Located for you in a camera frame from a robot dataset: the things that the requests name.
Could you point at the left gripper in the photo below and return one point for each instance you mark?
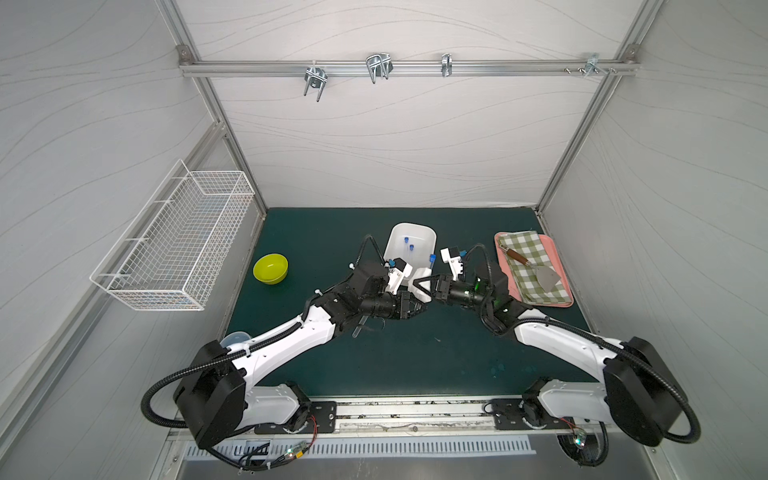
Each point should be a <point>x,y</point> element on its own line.
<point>403,303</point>

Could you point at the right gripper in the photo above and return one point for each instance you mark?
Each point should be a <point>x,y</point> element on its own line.
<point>442,288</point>

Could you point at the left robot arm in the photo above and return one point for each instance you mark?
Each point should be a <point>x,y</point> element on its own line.
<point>220,395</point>

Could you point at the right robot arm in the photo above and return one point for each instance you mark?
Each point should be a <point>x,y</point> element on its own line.
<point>631,386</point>

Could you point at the white rectangular tray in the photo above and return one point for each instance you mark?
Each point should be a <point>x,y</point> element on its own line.
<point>422,236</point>

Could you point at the pink tray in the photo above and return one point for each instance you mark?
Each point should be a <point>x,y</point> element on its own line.
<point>555,264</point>

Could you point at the green checkered cloth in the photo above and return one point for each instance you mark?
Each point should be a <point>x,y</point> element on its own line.
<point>537,270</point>

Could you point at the green table mat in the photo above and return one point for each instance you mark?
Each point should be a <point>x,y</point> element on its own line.
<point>444,351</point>

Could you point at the green bowl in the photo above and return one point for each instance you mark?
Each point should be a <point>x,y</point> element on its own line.
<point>271,269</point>

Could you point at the clear plastic cup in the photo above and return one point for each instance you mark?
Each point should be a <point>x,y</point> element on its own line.
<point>234,338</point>

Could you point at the white vent strip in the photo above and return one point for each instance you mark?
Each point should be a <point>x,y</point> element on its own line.
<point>387,447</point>

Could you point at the metal hook clamp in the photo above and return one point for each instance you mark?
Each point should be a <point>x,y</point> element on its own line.
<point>446,65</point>
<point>591,67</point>
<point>316,79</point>
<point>379,66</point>

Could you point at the metal spatula wooden handle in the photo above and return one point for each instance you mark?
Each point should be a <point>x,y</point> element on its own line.
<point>546,276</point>

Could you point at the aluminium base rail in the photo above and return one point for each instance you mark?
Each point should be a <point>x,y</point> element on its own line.
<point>414,415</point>

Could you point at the white wire basket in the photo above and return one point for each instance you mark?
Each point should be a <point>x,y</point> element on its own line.
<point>172,252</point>

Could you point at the aluminium top rail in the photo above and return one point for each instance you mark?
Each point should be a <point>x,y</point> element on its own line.
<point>401,68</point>

